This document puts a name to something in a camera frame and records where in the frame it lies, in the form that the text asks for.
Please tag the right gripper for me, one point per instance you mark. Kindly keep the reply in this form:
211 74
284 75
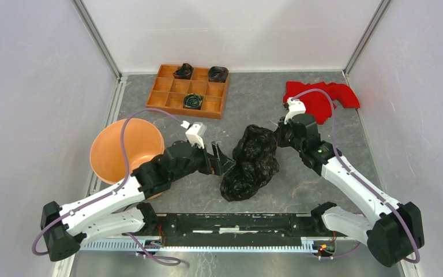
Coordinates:
281 127

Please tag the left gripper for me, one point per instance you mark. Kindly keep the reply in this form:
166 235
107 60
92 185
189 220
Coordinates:
212 164

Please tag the black plastic trash bag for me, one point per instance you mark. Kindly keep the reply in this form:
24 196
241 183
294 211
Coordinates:
255 164

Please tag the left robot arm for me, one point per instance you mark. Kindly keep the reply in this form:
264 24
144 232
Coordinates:
66 228

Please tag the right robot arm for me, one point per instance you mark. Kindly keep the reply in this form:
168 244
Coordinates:
392 231

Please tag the red cloth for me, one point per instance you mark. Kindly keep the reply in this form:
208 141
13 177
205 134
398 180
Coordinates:
316 103

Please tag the rolled black bag with stripes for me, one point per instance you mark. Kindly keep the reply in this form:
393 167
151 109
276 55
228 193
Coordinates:
193 101

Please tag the orange compartment tray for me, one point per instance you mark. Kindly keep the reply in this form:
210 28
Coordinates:
167 92

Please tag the rolled black bag top-right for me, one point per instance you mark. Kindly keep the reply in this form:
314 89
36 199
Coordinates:
218 74

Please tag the rolled black bag top-left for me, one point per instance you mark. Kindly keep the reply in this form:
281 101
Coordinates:
184 72

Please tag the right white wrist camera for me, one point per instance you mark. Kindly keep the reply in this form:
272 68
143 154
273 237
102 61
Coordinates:
294 107

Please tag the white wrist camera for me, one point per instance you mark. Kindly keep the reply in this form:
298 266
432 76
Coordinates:
194 133
294 107

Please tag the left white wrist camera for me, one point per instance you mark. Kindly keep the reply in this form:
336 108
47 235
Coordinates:
194 133

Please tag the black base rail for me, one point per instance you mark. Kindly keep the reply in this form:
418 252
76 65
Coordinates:
226 230

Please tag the right aluminium frame post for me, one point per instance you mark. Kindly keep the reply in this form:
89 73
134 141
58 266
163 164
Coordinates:
376 18

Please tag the aluminium frame post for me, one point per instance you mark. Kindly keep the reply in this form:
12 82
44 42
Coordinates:
93 30
376 18

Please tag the left aluminium frame post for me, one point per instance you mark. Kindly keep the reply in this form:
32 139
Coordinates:
93 30

